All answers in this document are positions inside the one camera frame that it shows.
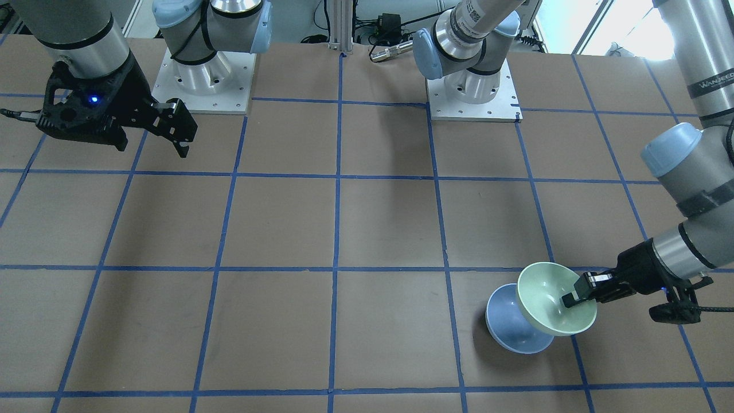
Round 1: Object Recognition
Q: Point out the green bowl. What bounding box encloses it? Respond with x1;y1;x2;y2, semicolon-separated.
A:
516;262;598;336

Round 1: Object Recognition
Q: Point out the black power brick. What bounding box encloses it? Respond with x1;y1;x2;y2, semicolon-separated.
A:
375;13;402;45

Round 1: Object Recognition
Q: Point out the aluminium frame post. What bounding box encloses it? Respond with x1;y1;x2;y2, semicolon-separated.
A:
323;1;356;57

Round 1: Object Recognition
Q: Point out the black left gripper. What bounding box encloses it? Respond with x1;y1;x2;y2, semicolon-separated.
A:
561;239;713;325

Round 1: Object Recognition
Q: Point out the silver metal cylinder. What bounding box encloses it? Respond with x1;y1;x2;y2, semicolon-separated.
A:
369;40;413;63

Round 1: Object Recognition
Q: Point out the blue bowl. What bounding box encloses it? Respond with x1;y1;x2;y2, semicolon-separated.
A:
485;284;554;354

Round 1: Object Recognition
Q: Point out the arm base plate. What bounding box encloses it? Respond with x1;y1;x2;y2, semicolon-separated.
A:
152;49;259;115
425;59;524;123

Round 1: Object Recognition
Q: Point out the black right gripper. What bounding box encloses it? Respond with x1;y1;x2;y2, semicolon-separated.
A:
34;52;198;158

